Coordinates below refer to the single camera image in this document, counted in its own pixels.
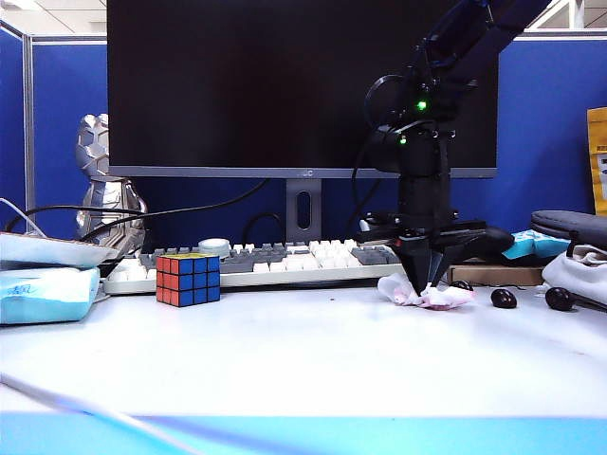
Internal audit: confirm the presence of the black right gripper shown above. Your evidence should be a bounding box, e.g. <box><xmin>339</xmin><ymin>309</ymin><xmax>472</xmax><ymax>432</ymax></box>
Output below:
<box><xmin>357</xmin><ymin>134</ymin><xmax>488</xmax><ymax>296</ymax></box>

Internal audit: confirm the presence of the light blue snack packet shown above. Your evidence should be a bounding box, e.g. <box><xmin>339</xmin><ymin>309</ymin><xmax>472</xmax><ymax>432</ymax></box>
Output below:
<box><xmin>501</xmin><ymin>228</ymin><xmax>572</xmax><ymax>261</ymax></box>

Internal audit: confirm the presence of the black computer monitor with stand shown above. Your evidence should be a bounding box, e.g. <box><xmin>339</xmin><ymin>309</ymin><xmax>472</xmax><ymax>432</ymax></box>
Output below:
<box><xmin>106</xmin><ymin>0</ymin><xmax>500</xmax><ymax>244</ymax></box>

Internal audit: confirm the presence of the flat brown cardboard box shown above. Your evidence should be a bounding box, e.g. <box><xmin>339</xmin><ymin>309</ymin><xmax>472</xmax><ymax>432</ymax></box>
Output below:
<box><xmin>448</xmin><ymin>264</ymin><xmax>545</xmax><ymax>287</ymax></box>

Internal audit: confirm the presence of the white cloth bag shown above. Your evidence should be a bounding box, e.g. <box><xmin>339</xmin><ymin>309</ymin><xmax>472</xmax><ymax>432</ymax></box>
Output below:
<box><xmin>541</xmin><ymin>244</ymin><xmax>607</xmax><ymax>307</ymax></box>

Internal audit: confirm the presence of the silver faceted figurine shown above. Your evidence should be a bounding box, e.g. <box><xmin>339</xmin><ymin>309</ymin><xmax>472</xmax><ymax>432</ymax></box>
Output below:
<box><xmin>74</xmin><ymin>113</ymin><xmax>149</xmax><ymax>255</ymax></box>

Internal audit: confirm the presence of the grey partition frame post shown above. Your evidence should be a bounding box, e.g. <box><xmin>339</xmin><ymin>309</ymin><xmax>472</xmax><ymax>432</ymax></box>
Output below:
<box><xmin>21</xmin><ymin>32</ymin><xmax>37</xmax><ymax>233</ymax></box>

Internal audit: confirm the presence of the black computer mouse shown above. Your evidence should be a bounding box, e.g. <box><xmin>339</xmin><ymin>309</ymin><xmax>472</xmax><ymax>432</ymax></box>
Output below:
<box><xmin>445</xmin><ymin>226</ymin><xmax>516</xmax><ymax>264</ymax></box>

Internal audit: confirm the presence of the pink stained white wet wipe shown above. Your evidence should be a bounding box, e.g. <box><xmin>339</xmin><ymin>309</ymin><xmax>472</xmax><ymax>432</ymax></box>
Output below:
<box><xmin>377</xmin><ymin>273</ymin><xmax>477</xmax><ymax>312</ymax></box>

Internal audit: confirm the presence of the thick white cable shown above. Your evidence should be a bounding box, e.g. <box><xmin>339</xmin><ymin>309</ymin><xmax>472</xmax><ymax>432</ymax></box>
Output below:
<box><xmin>0</xmin><ymin>373</ymin><xmax>200</xmax><ymax>455</ymax></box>

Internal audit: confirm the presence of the translucent white tape roll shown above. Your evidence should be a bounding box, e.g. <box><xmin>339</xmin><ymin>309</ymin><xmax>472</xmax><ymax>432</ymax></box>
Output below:
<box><xmin>197</xmin><ymin>238</ymin><xmax>233</xmax><ymax>260</ymax></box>

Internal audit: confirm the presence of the white and grey keyboard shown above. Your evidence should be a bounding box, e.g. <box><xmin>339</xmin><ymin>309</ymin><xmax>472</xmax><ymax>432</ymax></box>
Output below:
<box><xmin>101</xmin><ymin>238</ymin><xmax>405</xmax><ymax>297</ymax></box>

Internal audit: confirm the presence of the light blue wet wipes pack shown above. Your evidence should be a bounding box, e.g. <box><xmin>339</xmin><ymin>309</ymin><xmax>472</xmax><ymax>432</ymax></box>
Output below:
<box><xmin>0</xmin><ymin>267</ymin><xmax>101</xmax><ymax>326</ymax></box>

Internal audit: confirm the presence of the yellow paper bag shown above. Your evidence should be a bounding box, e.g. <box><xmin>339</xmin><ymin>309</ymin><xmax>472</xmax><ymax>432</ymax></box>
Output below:
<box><xmin>586</xmin><ymin>106</ymin><xmax>607</xmax><ymax>217</ymax></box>

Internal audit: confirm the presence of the black power cable with plug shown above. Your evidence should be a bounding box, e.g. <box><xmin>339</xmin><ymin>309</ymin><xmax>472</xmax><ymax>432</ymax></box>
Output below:
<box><xmin>3</xmin><ymin>205</ymin><xmax>145</xmax><ymax>233</ymax></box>

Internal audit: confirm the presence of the thin white cable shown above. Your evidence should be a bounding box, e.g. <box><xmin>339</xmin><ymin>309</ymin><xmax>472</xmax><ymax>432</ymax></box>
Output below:
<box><xmin>0</xmin><ymin>198</ymin><xmax>47</xmax><ymax>238</ymax></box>

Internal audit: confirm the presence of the Rubik's cube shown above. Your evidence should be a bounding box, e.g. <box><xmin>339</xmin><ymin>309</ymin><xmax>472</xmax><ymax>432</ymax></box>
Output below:
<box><xmin>156</xmin><ymin>254</ymin><xmax>222</xmax><ymax>308</ymax></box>

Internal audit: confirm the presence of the grey zip pouch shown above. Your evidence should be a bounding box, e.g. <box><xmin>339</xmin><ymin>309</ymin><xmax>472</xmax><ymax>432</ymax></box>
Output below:
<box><xmin>529</xmin><ymin>209</ymin><xmax>607</xmax><ymax>252</ymax></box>

